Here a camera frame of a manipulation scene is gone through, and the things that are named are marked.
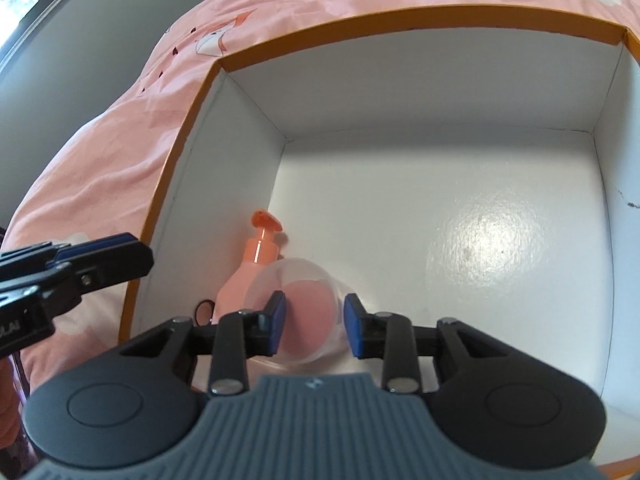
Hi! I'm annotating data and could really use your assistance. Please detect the white box with orange rim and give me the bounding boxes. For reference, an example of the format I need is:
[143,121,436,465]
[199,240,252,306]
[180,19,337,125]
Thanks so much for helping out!
[117,5,640,480]

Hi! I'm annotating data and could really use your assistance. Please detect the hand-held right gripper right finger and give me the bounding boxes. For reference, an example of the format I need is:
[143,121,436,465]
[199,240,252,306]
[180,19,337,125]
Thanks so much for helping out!
[344,292,511,395]

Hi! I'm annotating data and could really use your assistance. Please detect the pink pump bottle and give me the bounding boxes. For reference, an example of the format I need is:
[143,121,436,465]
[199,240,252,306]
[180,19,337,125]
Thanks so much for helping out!
[212,209,286,326]

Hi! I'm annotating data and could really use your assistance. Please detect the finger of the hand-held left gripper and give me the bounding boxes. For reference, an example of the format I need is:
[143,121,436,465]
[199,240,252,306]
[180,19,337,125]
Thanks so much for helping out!
[0,232,141,279]
[0,243,155,317]

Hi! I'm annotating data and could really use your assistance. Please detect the window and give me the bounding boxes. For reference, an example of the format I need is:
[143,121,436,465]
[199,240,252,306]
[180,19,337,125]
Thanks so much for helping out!
[0,0,91,61]

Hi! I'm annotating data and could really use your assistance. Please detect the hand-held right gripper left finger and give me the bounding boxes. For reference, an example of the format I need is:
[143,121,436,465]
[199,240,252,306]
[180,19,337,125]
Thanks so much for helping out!
[119,290,288,397]

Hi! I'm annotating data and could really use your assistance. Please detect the pink printed blanket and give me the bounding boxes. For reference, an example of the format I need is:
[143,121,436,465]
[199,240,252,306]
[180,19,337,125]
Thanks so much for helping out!
[0,0,640,411]

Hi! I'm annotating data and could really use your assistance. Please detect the clear plastic cup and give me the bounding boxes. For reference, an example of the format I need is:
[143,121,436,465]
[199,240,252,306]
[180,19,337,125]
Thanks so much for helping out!
[245,257,361,367]

